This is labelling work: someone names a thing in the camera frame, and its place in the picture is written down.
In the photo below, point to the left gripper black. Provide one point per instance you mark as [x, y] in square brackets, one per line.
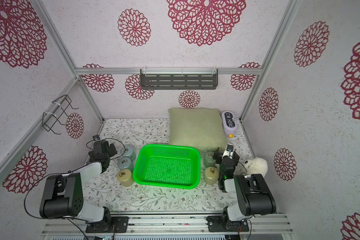
[112, 150]

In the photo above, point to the blue-grey tea canister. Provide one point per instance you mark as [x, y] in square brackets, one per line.
[125, 163]
[130, 153]

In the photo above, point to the green plastic perforated basket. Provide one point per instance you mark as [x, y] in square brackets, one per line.
[168, 166]

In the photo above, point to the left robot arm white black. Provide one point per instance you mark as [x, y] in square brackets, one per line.
[63, 193]

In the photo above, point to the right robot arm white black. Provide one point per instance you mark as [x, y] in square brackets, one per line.
[253, 194]

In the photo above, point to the white plush seal toy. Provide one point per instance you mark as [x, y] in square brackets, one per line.
[256, 166]

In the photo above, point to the green linen cushion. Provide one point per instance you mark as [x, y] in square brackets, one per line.
[200, 128]

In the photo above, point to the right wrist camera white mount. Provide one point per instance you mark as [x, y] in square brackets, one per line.
[229, 151]

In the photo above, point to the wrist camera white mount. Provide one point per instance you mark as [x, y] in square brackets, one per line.
[96, 138]
[229, 151]

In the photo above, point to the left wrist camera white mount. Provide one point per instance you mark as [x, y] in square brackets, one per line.
[96, 138]

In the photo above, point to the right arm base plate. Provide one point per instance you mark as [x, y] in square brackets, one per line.
[223, 224]

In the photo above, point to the black wire wall rack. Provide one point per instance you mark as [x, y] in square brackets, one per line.
[50, 119]

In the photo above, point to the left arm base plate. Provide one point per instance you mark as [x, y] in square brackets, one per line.
[108, 225]

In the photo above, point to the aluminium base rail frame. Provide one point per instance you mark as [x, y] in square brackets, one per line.
[172, 225]

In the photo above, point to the grey metal wall shelf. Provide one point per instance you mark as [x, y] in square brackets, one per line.
[179, 79]

